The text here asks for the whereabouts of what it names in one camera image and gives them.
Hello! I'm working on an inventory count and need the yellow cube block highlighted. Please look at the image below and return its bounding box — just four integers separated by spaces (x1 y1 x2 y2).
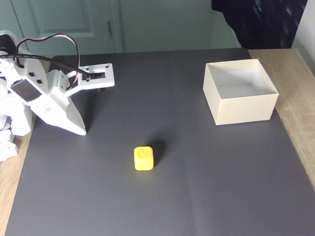
133 146 155 172

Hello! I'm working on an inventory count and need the white open box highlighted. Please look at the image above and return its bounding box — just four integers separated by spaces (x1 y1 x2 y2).
202 59 280 126

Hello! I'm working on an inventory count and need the dark grey table mat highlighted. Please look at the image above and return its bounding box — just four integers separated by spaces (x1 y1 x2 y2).
4 48 315 236

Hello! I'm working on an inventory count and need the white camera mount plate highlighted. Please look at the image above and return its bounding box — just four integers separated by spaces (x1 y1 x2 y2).
65 63 116 97

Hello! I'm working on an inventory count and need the red black servo wire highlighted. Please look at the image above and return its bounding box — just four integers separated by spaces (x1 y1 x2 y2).
16 33 82 90

